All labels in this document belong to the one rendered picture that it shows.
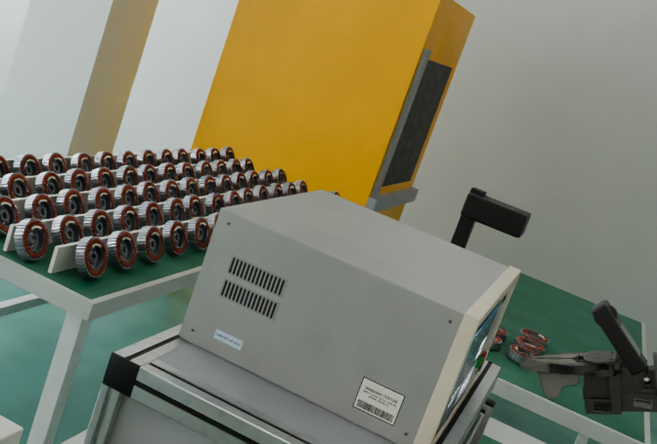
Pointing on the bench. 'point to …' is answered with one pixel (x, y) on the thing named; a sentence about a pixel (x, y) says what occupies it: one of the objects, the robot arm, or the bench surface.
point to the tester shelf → (249, 397)
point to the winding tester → (346, 309)
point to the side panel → (134, 423)
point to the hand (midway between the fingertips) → (527, 361)
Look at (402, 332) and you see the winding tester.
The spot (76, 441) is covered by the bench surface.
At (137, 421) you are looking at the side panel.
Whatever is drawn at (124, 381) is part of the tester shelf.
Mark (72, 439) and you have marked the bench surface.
